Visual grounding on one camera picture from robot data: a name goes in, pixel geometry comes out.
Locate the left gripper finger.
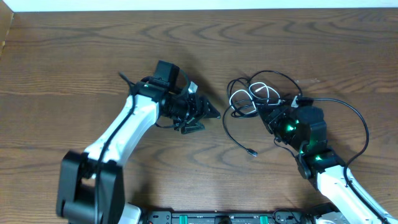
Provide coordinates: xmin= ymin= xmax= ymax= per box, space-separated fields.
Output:
xmin=180 ymin=122 xmax=205 ymax=134
xmin=202 ymin=97 xmax=221 ymax=119

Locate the white usb cable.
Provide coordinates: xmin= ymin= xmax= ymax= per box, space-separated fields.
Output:
xmin=228 ymin=82 xmax=282 ymax=114

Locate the black usb cable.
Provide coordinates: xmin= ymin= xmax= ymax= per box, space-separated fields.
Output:
xmin=221 ymin=70 xmax=304 ymax=157

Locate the left camera black cable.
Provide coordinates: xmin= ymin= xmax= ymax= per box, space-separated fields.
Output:
xmin=93 ymin=71 xmax=190 ymax=224

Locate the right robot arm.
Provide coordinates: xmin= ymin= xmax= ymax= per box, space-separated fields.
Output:
xmin=257 ymin=105 xmax=397 ymax=223

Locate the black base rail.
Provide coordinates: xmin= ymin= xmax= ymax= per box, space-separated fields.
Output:
xmin=136 ymin=203 xmax=343 ymax=224

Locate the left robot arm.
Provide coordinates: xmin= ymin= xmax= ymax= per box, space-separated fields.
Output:
xmin=55 ymin=60 xmax=220 ymax=223

